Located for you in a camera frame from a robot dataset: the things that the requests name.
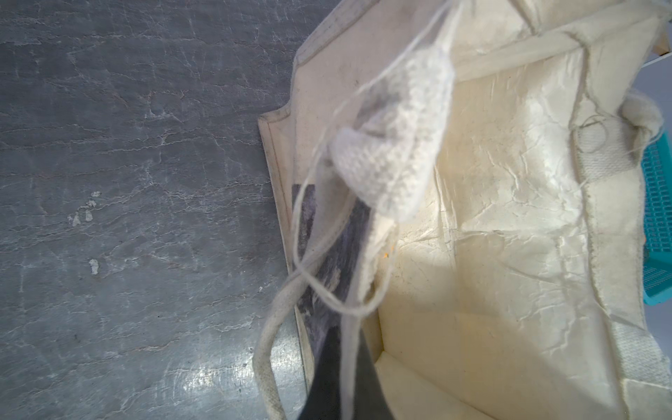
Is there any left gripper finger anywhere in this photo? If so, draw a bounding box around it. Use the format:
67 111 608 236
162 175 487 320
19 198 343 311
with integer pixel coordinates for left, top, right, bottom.
296 319 396 420

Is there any cream canvas tote bag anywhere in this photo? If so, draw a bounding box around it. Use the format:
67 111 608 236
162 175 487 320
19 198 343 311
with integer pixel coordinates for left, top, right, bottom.
253 1 671 419

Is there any teal plastic vegetable basket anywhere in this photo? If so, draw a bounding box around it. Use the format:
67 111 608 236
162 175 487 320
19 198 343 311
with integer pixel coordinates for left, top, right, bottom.
642 132 671 306

